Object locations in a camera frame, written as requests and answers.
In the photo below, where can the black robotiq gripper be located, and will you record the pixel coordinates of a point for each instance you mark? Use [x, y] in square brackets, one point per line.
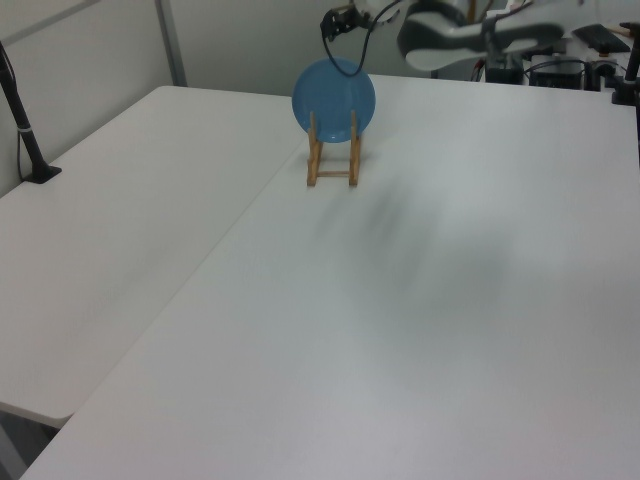
[352, 19]

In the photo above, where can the wooden plate rack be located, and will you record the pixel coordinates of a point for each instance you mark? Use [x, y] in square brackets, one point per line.
[312, 162]

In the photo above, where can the black camera pole with base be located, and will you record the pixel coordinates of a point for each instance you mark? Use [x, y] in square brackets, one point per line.
[27, 140]

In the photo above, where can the black pole with clamp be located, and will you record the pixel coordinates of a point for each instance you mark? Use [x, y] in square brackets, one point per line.
[627, 87]

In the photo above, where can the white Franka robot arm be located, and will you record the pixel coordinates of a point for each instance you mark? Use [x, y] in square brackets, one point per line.
[440, 30]

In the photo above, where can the blue round plate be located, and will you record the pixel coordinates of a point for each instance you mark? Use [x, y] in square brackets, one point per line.
[330, 97]

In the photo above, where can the small black control box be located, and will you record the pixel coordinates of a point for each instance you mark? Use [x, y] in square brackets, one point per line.
[504, 70]

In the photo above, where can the black computer box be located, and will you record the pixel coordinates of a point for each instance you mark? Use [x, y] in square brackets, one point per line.
[557, 75]

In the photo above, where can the black keyboard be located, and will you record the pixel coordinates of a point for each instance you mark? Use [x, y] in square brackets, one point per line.
[600, 37]

